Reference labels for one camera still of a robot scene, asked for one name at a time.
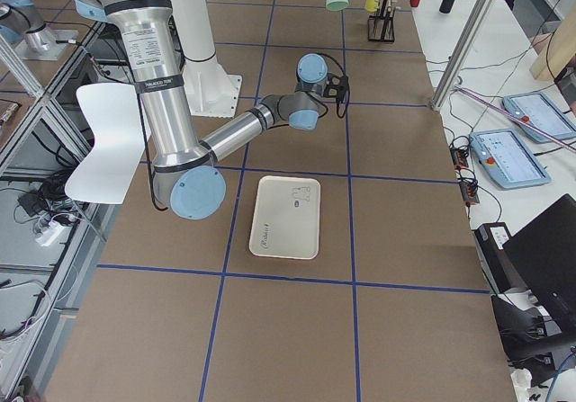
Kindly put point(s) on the aluminium frame post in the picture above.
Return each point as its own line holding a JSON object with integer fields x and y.
{"x": 462, "y": 48}

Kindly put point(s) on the near teach pendant tablet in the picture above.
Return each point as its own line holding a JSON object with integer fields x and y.
{"x": 507, "y": 159}

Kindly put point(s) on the black wire cup rack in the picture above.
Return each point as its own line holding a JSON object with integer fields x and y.
{"x": 380, "y": 25}

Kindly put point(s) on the far teach pendant tablet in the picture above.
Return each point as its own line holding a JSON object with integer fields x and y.
{"x": 538, "y": 110}

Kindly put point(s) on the white plastic chair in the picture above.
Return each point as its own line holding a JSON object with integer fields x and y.
{"x": 105, "y": 174}

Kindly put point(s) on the yellow cup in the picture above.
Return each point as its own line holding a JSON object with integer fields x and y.
{"x": 371, "y": 6}

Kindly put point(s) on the teach pendant tablet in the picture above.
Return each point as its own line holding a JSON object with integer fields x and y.
{"x": 538, "y": 110}
{"x": 507, "y": 159}

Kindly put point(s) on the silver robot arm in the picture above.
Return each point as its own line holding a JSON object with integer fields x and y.
{"x": 171, "y": 53}

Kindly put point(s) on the reacher grabber stick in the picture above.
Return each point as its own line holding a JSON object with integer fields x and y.
{"x": 538, "y": 136}

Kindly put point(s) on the white rabbit tray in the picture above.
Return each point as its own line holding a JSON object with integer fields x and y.
{"x": 286, "y": 221}

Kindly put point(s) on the black laptop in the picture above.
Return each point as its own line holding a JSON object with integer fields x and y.
{"x": 543, "y": 253}

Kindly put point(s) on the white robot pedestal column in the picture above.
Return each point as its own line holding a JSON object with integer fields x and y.
{"x": 210, "y": 91}

